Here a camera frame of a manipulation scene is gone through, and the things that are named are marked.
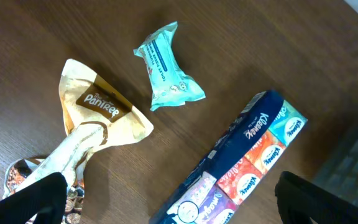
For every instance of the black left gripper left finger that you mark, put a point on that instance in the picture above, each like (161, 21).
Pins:
(45, 200)

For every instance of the Kleenex tissue multipack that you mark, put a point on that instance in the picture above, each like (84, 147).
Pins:
(239, 160)

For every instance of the teal wet wipes packet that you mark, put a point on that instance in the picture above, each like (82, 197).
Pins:
(170, 85)

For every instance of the beige Pantree snack bag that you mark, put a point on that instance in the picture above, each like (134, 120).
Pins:
(95, 116)

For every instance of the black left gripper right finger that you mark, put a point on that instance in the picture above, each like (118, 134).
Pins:
(301, 202)

